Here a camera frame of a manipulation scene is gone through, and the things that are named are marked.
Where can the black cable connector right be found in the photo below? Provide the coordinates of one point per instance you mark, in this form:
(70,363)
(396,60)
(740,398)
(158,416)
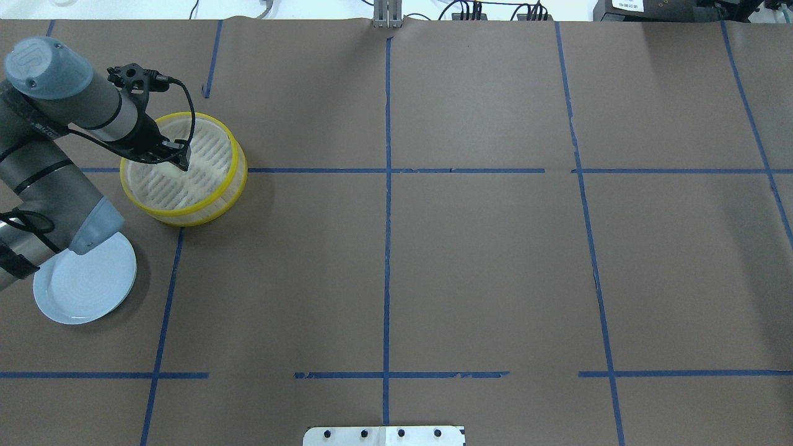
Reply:
(531,12)

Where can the yellow rimmed bamboo steamer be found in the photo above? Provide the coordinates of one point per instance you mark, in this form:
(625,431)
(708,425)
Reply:
(214,206)

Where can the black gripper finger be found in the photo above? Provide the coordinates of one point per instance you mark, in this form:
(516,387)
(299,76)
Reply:
(179,154)

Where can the black box with label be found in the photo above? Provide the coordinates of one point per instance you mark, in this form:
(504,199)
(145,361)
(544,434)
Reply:
(674,11)

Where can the black cable connector left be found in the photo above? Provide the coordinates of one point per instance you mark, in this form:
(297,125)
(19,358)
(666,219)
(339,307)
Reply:
(470,11)

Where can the aluminium frame post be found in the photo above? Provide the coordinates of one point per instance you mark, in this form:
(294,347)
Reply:
(387,13)

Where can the white mesh steamer liner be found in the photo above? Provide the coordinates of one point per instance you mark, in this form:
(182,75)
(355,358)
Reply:
(164,187)

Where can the black cable connector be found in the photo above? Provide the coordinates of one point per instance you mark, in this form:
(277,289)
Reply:
(470,11)
(531,12)

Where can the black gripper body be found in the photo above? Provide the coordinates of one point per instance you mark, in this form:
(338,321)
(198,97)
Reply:
(150,134)

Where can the light blue plate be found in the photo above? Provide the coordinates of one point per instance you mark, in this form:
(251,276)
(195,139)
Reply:
(74,289)

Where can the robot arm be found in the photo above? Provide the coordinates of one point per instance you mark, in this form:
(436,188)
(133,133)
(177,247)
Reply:
(49,91)

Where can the black camera mount wrist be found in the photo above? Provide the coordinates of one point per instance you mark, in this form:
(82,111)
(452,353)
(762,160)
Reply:
(138,83)

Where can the white camera stand base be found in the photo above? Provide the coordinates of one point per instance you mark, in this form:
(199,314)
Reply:
(385,435)

